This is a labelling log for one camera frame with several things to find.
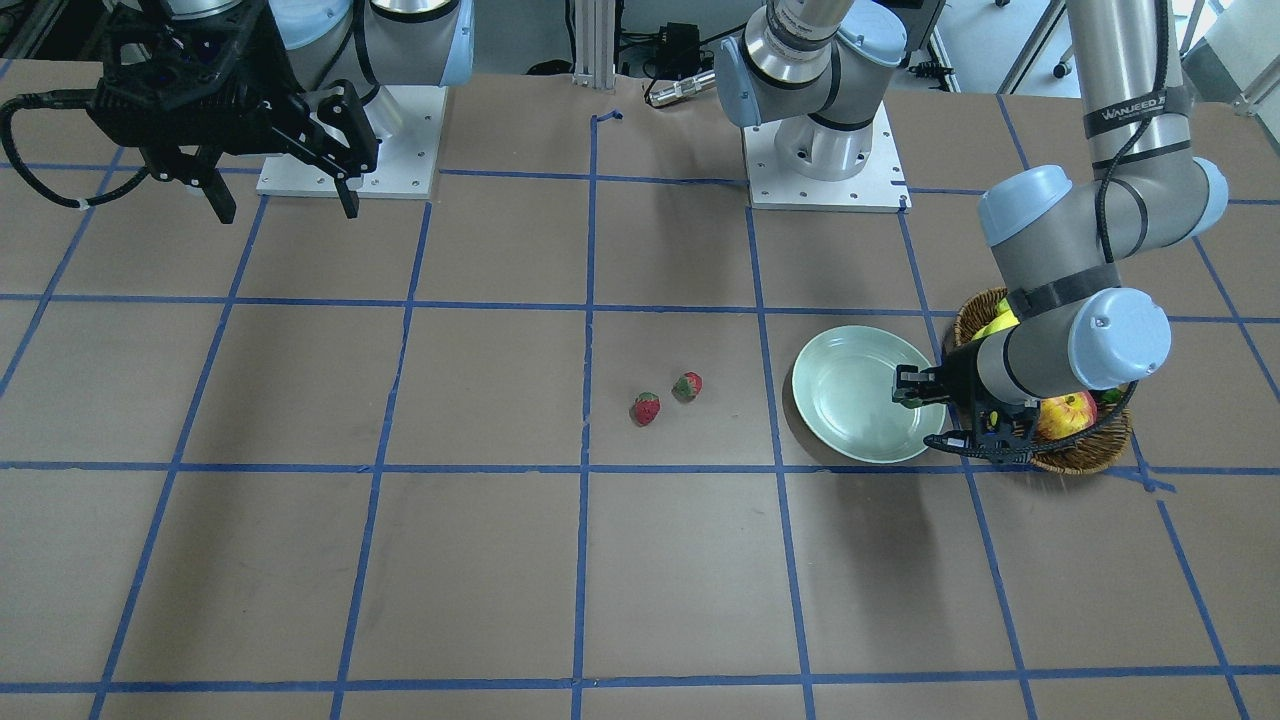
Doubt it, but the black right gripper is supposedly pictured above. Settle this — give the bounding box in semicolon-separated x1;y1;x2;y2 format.
88;1;378;225

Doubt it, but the red yellow apple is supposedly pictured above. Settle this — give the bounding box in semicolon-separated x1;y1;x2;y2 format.
1036;391;1098;442

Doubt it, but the brown wicker basket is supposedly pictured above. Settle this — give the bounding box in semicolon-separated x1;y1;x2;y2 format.
946;287;1132;475

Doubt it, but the light green plate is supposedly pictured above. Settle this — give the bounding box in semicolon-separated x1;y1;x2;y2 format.
791;325;947;464

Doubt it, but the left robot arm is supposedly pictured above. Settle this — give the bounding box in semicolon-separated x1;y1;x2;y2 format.
713;1;1229;462

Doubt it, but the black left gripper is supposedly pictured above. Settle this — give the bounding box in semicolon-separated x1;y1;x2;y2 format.
892;345;1039;462

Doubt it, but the red strawberry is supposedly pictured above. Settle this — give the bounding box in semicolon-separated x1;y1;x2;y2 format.
672;372;704;402
630;391;660;427

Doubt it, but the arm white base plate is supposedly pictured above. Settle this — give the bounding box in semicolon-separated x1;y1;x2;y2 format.
742;104;913;213
256;85;449;200

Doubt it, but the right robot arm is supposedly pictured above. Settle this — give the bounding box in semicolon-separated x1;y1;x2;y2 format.
87;1;475;224

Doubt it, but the yellow banana bunch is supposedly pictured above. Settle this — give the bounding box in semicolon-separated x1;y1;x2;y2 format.
972;297;1020;341

